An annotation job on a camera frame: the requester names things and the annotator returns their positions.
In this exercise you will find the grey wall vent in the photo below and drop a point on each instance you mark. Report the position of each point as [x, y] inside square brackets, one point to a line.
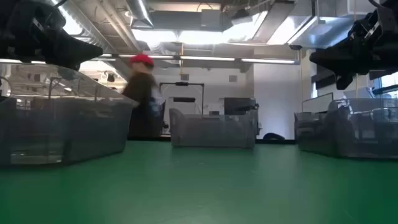
[184, 77]
[233, 78]

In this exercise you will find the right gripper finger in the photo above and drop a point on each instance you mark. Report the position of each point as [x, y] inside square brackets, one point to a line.
[344, 81]
[339, 60]

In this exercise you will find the black monitor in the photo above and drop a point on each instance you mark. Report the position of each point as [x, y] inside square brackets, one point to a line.
[239, 105]

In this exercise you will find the grey translucent plastic bin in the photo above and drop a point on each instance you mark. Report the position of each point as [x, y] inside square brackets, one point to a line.
[342, 137]
[211, 133]
[77, 130]

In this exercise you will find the person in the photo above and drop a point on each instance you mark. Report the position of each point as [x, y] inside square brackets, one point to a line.
[141, 102]

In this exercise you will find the long ceiling light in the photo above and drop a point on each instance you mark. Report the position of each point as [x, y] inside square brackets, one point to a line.
[267, 61]
[206, 58]
[164, 57]

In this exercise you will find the large metal ceiling hood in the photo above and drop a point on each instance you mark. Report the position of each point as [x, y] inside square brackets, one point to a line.
[323, 34]

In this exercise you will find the round silver ventilation duct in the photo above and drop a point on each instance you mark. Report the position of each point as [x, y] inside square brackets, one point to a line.
[140, 11]

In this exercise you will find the green table mat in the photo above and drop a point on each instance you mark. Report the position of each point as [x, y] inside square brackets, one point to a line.
[199, 186]

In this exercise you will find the grey partition screen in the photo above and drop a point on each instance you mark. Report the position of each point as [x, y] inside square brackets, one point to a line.
[317, 104]

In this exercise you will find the black frame stand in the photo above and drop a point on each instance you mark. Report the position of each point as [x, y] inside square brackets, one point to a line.
[182, 83]

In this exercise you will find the dark rounded object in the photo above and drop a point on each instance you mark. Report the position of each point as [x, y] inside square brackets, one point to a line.
[273, 137]

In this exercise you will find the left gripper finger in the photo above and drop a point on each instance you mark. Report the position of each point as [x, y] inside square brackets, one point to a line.
[71, 49]

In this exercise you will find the small black ceiling camera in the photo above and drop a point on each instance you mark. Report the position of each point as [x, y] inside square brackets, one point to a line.
[110, 77]

